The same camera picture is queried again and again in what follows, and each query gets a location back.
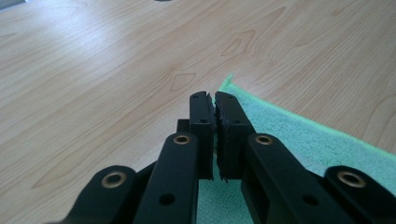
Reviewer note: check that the green microfiber cloth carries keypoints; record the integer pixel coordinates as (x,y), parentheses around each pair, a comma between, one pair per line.
(311,146)

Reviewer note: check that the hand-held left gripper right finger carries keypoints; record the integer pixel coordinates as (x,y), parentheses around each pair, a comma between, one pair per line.
(249,161)

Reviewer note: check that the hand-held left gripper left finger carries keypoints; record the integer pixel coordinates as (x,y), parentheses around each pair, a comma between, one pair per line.
(180,174)

